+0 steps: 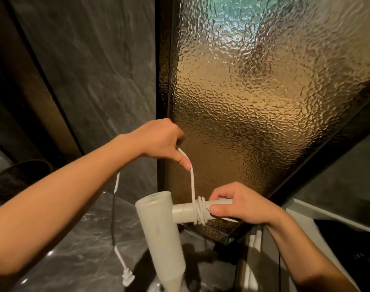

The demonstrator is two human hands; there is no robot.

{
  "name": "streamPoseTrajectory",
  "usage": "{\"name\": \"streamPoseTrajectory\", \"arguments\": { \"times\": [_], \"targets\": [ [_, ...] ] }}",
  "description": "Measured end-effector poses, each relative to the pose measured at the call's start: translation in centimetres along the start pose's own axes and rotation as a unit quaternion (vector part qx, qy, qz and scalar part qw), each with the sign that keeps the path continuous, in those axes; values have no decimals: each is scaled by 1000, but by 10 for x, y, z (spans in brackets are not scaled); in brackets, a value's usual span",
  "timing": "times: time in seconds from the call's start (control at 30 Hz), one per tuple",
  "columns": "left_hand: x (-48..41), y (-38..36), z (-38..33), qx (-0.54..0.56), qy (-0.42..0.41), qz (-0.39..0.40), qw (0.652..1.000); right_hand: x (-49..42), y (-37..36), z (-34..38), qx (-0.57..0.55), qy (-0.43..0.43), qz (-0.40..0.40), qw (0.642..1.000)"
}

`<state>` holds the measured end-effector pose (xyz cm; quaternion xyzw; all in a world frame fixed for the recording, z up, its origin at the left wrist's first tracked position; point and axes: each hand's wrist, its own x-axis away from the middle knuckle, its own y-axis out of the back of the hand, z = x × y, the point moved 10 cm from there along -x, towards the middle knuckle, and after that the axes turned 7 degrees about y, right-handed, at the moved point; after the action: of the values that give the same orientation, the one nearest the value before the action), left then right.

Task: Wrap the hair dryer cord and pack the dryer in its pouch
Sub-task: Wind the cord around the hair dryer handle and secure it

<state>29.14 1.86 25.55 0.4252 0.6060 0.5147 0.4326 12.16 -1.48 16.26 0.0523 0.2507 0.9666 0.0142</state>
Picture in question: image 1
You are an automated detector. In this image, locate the narrow textured glass panel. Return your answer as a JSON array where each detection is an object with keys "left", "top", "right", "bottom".
[{"left": 0, "top": 0, "right": 84, "bottom": 163}]

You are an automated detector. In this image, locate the textured amber glass door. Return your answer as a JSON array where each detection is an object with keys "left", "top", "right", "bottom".
[{"left": 155, "top": 0, "right": 370, "bottom": 244}]

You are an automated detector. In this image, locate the person's right forearm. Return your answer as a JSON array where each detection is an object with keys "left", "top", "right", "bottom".
[{"left": 265, "top": 209, "right": 361, "bottom": 292}]

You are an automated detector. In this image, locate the black drawstring bag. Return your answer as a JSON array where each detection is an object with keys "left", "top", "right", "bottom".
[{"left": 313, "top": 219, "right": 370, "bottom": 292}]

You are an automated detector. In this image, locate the person's right hand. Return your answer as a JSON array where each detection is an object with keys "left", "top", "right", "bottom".
[{"left": 208, "top": 181, "right": 285, "bottom": 231}]

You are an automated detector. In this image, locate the person's left hand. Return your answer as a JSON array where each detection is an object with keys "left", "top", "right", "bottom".
[{"left": 126, "top": 118, "right": 193, "bottom": 172}]

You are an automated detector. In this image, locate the white sink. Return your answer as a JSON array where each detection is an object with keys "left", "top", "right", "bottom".
[{"left": 281, "top": 198, "right": 370, "bottom": 292}]

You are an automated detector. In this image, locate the person's left forearm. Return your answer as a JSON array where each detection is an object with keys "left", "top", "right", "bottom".
[{"left": 0, "top": 133, "right": 143, "bottom": 279}]

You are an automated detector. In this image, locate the white vanity cabinet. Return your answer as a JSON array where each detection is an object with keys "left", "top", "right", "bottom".
[{"left": 234, "top": 226, "right": 291, "bottom": 292}]

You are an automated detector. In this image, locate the white hair dryer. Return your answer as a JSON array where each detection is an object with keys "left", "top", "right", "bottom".
[{"left": 112, "top": 148, "right": 241, "bottom": 292}]

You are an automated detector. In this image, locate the black waste bin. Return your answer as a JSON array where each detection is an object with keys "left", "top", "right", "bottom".
[{"left": 0, "top": 159, "right": 54, "bottom": 205}]

